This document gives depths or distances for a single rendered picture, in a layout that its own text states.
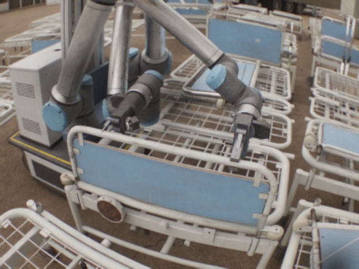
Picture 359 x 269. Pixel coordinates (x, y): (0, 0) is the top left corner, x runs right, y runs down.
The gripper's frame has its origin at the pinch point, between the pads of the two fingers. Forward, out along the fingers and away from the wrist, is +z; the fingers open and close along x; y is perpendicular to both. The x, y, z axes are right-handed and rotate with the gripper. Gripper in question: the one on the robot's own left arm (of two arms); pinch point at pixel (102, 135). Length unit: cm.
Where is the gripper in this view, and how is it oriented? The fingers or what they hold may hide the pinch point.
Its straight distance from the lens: 100.4
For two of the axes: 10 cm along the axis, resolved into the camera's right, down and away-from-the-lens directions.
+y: 9.4, 1.9, -2.7
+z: -3.3, 6.1, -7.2
